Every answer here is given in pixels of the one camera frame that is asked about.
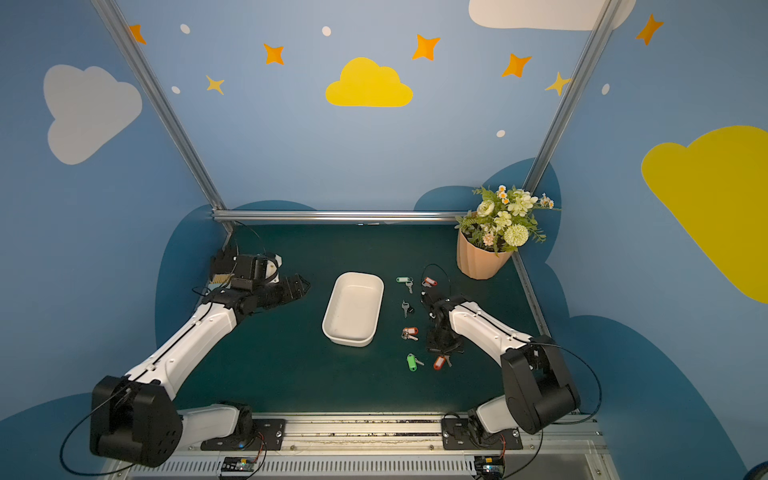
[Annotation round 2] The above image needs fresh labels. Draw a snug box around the green tag key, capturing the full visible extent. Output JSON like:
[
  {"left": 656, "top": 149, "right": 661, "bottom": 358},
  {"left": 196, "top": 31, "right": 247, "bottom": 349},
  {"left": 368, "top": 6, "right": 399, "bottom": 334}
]
[
  {"left": 396, "top": 276, "right": 413, "bottom": 293},
  {"left": 406, "top": 353, "right": 424, "bottom": 372}
]

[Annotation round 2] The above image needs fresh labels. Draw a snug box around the black head key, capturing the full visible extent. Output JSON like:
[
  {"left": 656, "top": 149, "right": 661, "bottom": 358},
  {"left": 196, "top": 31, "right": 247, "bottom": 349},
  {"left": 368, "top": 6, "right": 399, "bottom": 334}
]
[{"left": 401, "top": 302, "right": 414, "bottom": 318}]

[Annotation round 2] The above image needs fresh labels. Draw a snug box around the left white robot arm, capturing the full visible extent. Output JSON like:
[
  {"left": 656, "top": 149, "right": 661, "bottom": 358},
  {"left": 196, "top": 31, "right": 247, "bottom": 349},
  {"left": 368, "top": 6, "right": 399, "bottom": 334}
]
[{"left": 89, "top": 274, "right": 311, "bottom": 467}]

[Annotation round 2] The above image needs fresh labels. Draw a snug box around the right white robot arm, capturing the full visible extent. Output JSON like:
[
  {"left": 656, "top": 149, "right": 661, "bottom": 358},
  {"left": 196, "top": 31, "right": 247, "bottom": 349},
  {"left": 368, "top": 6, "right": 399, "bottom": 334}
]
[{"left": 421, "top": 291, "right": 581, "bottom": 438}]

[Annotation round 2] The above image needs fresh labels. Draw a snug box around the white plastic storage box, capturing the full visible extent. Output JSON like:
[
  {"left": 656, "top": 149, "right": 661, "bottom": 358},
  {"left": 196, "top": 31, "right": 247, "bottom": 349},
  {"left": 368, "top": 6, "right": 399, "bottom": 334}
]
[{"left": 322, "top": 272, "right": 384, "bottom": 348}]

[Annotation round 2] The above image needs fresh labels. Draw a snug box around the pink faceted flower pot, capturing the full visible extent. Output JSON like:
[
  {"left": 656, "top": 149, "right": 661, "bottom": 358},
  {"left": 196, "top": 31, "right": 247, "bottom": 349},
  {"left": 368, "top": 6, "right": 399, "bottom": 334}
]
[{"left": 456, "top": 232, "right": 512, "bottom": 280}]

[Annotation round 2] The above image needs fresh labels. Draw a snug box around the right controller board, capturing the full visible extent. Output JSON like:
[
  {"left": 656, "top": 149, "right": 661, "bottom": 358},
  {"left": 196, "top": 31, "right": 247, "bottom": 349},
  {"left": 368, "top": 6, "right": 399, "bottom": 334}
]
[{"left": 473, "top": 455, "right": 505, "bottom": 480}]

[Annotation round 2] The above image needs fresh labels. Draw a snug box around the controller board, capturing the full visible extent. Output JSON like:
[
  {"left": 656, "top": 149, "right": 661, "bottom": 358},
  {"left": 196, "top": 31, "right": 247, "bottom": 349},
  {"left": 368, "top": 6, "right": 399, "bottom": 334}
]
[
  {"left": 473, "top": 455, "right": 505, "bottom": 480},
  {"left": 220, "top": 457, "right": 259, "bottom": 476}
]

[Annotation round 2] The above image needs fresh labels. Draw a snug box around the artificial flower bouquet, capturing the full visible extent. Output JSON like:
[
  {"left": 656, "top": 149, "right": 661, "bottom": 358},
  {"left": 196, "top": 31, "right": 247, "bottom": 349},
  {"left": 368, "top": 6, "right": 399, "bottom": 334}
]
[{"left": 455, "top": 185, "right": 560, "bottom": 255}]

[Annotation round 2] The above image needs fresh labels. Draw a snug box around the left controller board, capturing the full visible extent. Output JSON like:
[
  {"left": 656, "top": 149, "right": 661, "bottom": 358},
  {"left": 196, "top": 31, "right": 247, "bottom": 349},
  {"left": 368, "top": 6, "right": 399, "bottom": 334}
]
[{"left": 220, "top": 457, "right": 259, "bottom": 476}]

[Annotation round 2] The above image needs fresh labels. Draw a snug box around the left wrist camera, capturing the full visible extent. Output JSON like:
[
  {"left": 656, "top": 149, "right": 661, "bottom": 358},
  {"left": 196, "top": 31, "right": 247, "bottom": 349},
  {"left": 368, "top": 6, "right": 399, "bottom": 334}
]
[{"left": 229, "top": 253, "right": 282, "bottom": 292}]

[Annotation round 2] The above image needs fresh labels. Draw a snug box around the horizontal aluminium frame rail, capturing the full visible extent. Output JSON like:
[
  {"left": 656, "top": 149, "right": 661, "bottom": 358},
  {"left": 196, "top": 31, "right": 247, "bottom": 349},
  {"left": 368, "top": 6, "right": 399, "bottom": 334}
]
[{"left": 213, "top": 210, "right": 466, "bottom": 224}]

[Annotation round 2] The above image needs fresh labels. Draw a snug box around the left aluminium frame post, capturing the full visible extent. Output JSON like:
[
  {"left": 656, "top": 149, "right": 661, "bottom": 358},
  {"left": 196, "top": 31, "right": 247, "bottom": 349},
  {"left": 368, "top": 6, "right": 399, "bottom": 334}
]
[{"left": 91, "top": 0, "right": 227, "bottom": 218}]

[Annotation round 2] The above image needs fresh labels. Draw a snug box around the aluminium frame post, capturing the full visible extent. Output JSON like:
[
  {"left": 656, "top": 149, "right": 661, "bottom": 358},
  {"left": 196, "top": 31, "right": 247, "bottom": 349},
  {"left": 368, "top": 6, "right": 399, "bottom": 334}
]
[
  {"left": 91, "top": 0, "right": 227, "bottom": 218},
  {"left": 523, "top": 0, "right": 624, "bottom": 192}
]

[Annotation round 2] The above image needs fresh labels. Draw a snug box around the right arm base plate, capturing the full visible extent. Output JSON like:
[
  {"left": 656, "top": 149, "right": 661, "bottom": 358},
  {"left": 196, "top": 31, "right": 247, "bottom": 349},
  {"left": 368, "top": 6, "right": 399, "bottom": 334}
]
[{"left": 440, "top": 415, "right": 523, "bottom": 450}]

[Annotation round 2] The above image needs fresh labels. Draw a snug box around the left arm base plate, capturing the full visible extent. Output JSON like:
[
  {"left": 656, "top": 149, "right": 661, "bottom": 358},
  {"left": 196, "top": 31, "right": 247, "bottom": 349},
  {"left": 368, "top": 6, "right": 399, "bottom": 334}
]
[{"left": 200, "top": 418, "right": 286, "bottom": 451}]

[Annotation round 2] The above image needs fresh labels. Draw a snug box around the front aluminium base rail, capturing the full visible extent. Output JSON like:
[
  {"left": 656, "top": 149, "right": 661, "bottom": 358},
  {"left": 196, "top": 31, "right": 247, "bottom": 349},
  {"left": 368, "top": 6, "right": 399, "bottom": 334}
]
[{"left": 102, "top": 412, "right": 619, "bottom": 479}]

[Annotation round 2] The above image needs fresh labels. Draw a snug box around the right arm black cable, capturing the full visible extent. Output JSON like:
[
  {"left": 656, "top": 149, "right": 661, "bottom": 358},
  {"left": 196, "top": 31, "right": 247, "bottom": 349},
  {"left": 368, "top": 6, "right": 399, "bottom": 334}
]
[{"left": 542, "top": 341, "right": 603, "bottom": 426}]

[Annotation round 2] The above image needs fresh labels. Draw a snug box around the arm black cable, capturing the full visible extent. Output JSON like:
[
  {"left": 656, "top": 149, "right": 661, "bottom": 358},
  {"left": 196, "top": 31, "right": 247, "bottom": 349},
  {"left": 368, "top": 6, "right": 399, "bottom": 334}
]
[
  {"left": 58, "top": 383, "right": 139, "bottom": 478},
  {"left": 542, "top": 341, "right": 603, "bottom": 426}
]

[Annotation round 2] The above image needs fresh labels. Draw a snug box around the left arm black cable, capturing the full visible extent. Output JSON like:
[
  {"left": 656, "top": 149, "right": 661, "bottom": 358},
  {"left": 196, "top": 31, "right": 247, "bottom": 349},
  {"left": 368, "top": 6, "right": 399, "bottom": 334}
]
[{"left": 58, "top": 383, "right": 139, "bottom": 478}]

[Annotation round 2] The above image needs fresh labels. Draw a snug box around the right aluminium frame post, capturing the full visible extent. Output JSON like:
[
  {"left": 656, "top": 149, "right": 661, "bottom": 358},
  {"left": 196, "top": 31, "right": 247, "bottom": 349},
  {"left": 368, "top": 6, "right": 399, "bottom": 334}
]
[{"left": 523, "top": 0, "right": 624, "bottom": 192}]

